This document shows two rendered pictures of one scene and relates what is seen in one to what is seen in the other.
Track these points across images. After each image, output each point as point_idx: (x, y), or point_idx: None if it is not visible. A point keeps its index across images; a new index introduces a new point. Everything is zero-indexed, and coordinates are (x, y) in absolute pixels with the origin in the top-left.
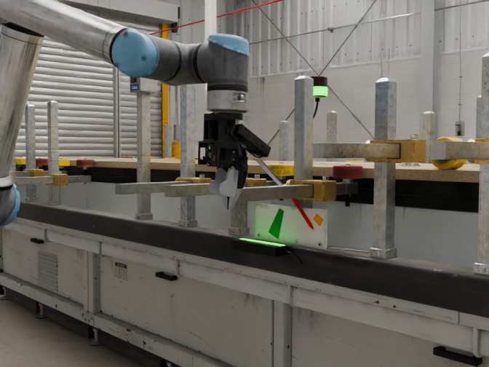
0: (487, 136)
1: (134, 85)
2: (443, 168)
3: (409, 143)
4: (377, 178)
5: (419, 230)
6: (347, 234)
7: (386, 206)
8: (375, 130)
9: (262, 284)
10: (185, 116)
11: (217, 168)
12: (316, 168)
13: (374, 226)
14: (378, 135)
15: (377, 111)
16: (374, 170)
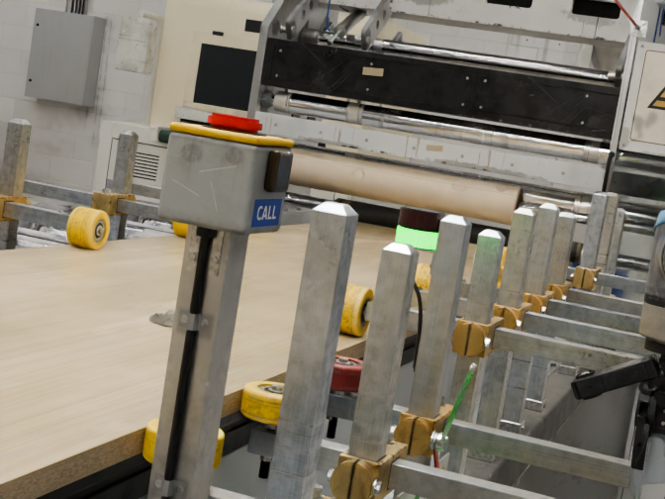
0: (519, 305)
1: (266, 203)
2: (362, 335)
3: (502, 325)
4: (477, 379)
5: (324, 438)
6: (265, 493)
7: (473, 417)
8: (488, 310)
9: None
10: (338, 320)
11: (645, 440)
12: (276, 378)
13: (463, 451)
14: (488, 317)
15: (494, 281)
16: (478, 368)
